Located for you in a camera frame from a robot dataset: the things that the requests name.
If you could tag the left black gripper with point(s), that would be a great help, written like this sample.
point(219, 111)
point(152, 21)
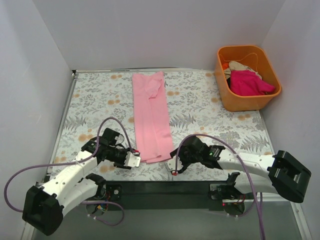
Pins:
point(122, 158)

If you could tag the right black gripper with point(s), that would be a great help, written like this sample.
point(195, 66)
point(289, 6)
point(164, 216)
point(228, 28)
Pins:
point(184, 158)

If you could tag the light pink t shirt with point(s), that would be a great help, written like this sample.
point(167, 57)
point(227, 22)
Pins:
point(151, 118)

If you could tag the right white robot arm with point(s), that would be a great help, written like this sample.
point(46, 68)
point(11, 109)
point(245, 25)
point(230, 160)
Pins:
point(279, 173)

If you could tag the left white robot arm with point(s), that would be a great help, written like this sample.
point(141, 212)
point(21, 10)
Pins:
point(67, 180)

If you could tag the floral patterned table mat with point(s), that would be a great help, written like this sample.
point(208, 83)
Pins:
point(194, 105)

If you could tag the magenta t shirt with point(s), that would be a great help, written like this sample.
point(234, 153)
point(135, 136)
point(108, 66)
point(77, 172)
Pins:
point(250, 87)

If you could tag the beige garment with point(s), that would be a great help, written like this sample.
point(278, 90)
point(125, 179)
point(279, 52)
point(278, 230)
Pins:
point(236, 70)

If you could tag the orange plastic bin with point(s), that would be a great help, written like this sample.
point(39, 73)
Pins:
point(254, 57)

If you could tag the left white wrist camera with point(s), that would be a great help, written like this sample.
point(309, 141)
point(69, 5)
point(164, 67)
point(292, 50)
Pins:
point(132, 159)

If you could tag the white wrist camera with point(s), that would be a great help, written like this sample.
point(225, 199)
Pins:
point(173, 166)
point(132, 159)

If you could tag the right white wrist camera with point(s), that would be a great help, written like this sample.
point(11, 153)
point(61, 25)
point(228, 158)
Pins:
point(173, 166)

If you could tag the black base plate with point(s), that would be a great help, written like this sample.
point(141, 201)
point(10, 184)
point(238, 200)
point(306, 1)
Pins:
point(172, 195)

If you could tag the aluminium frame rail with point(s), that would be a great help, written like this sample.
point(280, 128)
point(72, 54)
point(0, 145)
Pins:
point(46, 206)

